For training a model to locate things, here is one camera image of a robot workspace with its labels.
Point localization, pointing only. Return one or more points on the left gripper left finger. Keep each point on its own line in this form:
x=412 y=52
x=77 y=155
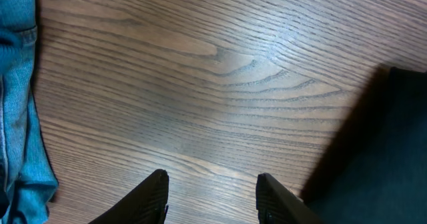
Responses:
x=145 y=204

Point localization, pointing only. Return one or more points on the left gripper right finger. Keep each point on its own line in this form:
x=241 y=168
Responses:
x=277 y=205

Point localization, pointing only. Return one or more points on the black t-shirt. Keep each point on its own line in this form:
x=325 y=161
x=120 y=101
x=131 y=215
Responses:
x=375 y=169

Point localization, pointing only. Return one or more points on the folded blue denim jeans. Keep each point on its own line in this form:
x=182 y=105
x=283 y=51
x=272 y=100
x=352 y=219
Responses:
x=27 y=180

